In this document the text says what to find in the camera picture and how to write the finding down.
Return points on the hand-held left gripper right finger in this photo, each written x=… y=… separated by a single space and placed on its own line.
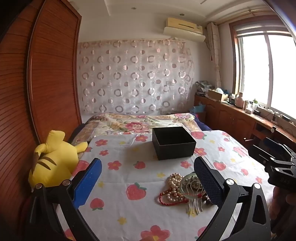
x=208 y=183

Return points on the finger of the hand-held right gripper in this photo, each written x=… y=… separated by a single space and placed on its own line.
x=276 y=144
x=260 y=153

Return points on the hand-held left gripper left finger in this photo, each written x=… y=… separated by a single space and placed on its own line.
x=89 y=183

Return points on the black square box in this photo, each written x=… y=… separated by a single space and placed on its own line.
x=175 y=148

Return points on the person's right hand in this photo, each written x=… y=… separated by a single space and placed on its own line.
x=278 y=201

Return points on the small red round dish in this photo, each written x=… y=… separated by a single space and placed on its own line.
x=181 y=188

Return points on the silver hair comb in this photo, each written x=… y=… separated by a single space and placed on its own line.
x=194 y=206

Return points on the yellow plush toy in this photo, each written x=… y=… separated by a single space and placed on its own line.
x=53 y=162

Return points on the white container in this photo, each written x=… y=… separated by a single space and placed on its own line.
x=248 y=108

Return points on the wooden cabinet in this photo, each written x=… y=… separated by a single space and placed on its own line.
x=231 y=118

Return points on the strawberry print bed sheet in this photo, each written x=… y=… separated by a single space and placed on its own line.
x=138 y=208

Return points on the purple blanket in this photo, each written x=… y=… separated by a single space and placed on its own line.
x=203 y=124

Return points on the floral quilt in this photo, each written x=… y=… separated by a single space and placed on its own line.
x=129 y=125

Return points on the cardboard box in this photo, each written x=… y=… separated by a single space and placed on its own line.
x=216 y=95

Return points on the blue bag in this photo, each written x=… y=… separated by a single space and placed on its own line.
x=199 y=110

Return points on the window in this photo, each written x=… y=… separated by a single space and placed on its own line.
x=266 y=69

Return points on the stack of printed packets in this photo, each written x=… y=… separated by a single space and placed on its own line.
x=203 y=87

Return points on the pale window curtain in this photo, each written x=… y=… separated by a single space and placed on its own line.
x=215 y=53

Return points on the circle pattern sheer curtain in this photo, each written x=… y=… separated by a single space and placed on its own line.
x=134 y=76

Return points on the wall air conditioner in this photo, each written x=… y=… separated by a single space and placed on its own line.
x=182 y=29

